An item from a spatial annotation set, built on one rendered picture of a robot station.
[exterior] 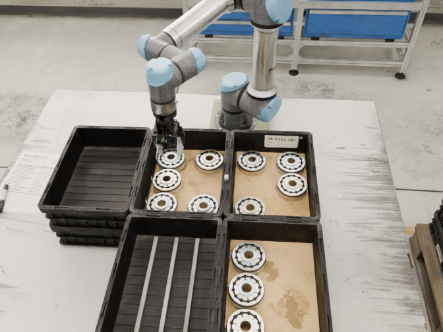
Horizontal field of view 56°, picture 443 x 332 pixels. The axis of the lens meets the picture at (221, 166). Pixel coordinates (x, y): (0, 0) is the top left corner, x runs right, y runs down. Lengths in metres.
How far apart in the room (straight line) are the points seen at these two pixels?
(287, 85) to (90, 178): 2.08
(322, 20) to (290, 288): 2.34
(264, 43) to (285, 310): 0.87
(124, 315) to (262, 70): 0.94
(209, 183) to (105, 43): 2.72
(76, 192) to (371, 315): 1.07
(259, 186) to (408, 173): 1.52
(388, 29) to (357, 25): 0.22
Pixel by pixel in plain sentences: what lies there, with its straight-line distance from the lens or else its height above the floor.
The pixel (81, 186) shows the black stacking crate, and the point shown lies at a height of 0.83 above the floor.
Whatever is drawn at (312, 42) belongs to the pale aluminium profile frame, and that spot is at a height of 0.29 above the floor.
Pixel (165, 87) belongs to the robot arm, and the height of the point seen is 1.30.
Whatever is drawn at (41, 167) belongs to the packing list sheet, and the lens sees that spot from 1.93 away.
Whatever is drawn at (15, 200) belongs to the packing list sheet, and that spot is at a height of 0.70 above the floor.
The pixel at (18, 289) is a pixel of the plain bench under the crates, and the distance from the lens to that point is 1.60.
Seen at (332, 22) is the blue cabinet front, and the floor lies 0.45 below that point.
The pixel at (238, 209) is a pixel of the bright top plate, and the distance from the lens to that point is 1.41.
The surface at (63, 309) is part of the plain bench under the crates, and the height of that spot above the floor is 0.70.
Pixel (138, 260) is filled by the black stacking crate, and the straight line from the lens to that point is 1.37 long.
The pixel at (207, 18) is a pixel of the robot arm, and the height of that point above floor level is 1.33.
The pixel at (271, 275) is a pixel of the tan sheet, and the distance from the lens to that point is 1.31.
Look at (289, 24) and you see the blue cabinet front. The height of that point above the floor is 0.42.
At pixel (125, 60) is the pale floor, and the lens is 3.76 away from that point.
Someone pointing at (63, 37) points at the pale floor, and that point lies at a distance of 4.28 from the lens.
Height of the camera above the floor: 1.98
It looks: 47 degrees down
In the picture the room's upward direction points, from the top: 3 degrees counter-clockwise
